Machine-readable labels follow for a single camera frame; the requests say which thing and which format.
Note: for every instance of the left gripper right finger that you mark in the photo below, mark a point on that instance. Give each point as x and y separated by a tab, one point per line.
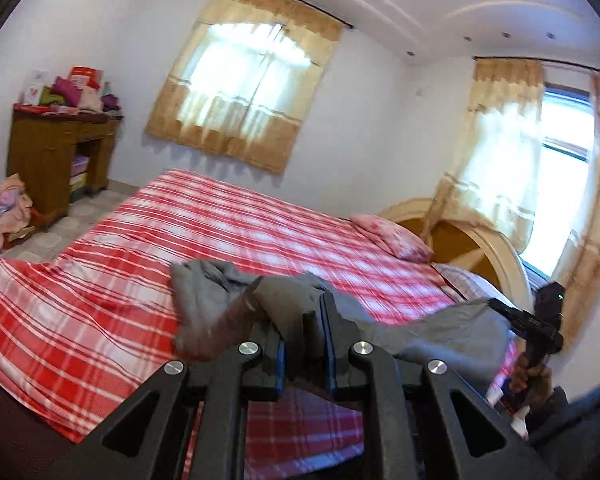
421	421

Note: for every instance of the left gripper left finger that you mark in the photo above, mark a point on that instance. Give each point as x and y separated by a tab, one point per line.
186	420

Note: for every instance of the grey puffer jacket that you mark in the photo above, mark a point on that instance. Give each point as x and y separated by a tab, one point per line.
218	305

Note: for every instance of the pile of clothes on floor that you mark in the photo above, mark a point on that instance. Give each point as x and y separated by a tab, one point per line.
15	207

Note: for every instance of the person's right hand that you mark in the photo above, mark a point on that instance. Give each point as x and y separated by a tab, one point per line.
535	382

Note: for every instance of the beige arched headboard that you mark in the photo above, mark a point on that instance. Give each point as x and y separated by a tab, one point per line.
485	253

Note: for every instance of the pink floral pillow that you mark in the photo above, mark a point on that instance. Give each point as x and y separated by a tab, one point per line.
392	238

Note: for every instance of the purple storage box in desk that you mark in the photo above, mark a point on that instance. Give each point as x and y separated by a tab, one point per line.
79	164

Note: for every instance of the brown wooden desk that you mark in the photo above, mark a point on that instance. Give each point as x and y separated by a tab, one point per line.
41	148

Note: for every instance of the magenta folded garment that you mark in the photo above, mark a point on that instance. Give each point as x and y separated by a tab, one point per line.
65	88

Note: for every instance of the red white box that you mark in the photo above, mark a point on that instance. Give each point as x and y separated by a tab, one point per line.
86	77

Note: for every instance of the beige patterned window curtain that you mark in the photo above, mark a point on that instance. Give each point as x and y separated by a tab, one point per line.
245	80

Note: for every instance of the white card box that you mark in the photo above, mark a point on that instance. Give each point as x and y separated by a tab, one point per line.
33	87

